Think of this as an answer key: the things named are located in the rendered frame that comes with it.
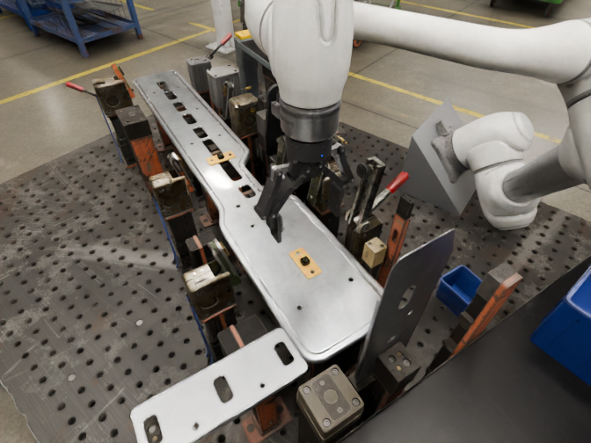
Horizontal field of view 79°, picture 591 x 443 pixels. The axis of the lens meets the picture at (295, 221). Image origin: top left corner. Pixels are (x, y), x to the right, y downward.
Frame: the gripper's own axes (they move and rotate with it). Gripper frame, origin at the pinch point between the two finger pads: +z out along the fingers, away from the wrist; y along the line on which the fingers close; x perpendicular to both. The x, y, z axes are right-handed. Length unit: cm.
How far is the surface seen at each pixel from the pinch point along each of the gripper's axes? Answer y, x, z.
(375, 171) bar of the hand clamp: -15.1, 1.3, -6.8
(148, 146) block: 16, -76, 21
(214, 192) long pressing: 7.9, -33.0, 13.7
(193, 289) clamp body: 24.0, -3.2, 9.3
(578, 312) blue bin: -23.5, 39.5, -2.0
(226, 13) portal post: -144, -386, 77
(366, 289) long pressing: -7.3, 12.6, 13.5
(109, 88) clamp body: 19, -102, 10
